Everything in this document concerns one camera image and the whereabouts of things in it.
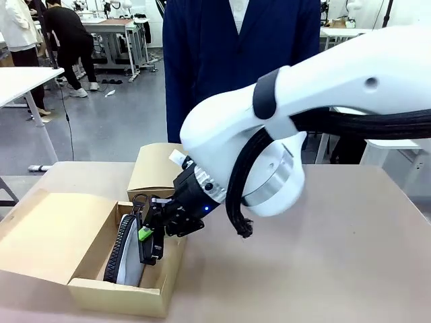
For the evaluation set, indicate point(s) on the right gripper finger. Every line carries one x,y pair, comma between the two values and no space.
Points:
155,215
183,227

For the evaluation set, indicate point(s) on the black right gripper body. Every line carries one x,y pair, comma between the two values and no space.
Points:
190,198

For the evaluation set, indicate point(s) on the small cardboard box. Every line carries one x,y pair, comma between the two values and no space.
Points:
151,171

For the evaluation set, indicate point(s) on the grey zip pencil case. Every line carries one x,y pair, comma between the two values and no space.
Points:
129,266

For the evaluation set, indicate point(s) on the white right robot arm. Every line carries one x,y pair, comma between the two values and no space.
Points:
336,77

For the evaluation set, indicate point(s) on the large open cardboard box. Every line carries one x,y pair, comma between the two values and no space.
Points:
50,235

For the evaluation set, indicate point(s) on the white label tag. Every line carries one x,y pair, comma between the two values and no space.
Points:
176,158

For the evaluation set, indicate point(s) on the white power strip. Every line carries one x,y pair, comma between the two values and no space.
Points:
38,167

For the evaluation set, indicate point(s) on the white paper scrap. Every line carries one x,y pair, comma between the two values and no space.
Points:
109,94

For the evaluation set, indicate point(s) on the person in blue coat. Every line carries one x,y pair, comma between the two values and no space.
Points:
208,67

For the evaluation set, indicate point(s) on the grey workbench brown top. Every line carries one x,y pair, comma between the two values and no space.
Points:
114,25

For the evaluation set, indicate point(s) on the person in black clothes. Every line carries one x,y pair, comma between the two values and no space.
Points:
72,40

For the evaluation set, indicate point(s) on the black stand pole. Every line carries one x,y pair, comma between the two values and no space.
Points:
388,13
47,37

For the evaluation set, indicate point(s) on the long white table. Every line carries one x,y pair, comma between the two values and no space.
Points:
340,33

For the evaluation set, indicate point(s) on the person in white coat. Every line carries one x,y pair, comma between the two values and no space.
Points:
17,30

